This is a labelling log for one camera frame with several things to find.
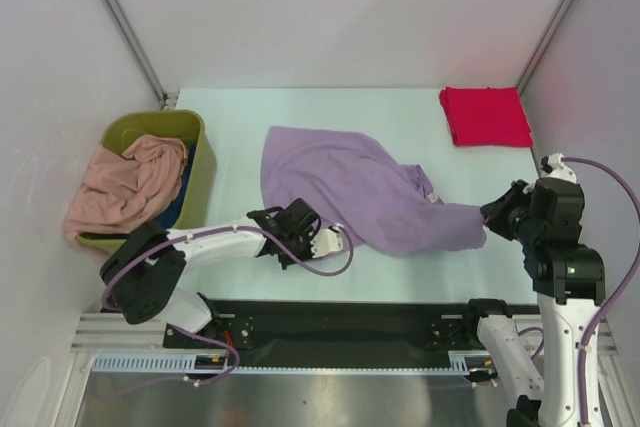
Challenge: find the purple t shirt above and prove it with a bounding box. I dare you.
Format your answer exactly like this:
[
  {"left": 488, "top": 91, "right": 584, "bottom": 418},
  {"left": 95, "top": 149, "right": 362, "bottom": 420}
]
[{"left": 260, "top": 126, "right": 487, "bottom": 256}]

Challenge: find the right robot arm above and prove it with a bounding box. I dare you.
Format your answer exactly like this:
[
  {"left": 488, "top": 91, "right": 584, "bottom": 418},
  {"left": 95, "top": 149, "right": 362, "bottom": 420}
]
[{"left": 461, "top": 177, "right": 605, "bottom": 426}]

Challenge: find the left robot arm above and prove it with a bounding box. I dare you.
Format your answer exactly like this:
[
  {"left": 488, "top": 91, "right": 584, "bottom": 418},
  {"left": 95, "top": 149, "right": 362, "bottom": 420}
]
[{"left": 100, "top": 199, "right": 342, "bottom": 347}]

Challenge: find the folded red t shirt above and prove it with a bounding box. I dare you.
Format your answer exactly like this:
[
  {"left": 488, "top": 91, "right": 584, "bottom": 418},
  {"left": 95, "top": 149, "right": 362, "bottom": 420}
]
[{"left": 439, "top": 87, "right": 533, "bottom": 148}]

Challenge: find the blue t shirt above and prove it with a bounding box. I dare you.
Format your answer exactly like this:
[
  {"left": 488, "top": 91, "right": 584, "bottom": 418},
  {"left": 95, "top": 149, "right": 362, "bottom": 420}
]
[{"left": 155, "top": 148, "right": 195, "bottom": 229}]

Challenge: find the pink t shirt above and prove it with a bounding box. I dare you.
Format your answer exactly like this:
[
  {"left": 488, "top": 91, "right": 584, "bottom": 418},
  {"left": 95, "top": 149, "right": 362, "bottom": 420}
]
[{"left": 64, "top": 134, "right": 189, "bottom": 258}]

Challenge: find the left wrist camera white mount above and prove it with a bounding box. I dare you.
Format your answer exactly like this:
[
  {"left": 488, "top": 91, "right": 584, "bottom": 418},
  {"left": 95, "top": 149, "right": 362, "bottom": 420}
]
[{"left": 310, "top": 223, "right": 344, "bottom": 259}]

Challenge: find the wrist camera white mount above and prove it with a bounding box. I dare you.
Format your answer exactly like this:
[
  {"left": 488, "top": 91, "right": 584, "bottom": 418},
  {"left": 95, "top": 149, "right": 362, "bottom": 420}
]
[
  {"left": 310, "top": 223, "right": 344, "bottom": 259},
  {"left": 540, "top": 153, "right": 578, "bottom": 184}
]

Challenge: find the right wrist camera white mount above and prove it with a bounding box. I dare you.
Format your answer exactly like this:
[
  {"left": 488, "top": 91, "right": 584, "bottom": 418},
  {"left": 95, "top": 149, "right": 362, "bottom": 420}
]
[{"left": 540, "top": 153, "right": 578, "bottom": 184}]

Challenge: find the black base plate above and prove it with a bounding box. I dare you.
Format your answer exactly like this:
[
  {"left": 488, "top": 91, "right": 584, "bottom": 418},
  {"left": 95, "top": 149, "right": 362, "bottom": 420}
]
[{"left": 159, "top": 298, "right": 521, "bottom": 369}]

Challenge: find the white slotted cable duct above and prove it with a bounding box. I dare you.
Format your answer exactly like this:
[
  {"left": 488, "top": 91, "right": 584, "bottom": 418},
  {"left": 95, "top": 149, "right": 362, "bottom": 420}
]
[{"left": 92, "top": 353, "right": 496, "bottom": 376}]

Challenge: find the aluminium frame rail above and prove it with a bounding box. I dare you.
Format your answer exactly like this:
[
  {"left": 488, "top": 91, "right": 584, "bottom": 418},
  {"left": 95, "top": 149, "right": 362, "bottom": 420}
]
[{"left": 69, "top": 312, "right": 616, "bottom": 354}]

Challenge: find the right corner aluminium post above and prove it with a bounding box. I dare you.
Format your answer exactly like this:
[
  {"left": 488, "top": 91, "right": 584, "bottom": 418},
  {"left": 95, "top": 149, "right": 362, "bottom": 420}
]
[{"left": 516, "top": 0, "right": 577, "bottom": 95}]

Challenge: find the corner aluminium post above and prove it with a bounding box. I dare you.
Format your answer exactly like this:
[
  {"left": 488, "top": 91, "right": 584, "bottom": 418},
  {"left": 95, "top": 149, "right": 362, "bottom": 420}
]
[
  {"left": 101, "top": 0, "right": 167, "bottom": 105},
  {"left": 516, "top": 0, "right": 577, "bottom": 95}
]

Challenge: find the left corner aluminium post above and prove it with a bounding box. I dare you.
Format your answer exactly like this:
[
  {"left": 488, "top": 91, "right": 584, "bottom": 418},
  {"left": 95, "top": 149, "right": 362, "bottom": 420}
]
[{"left": 101, "top": 0, "right": 167, "bottom": 105}]

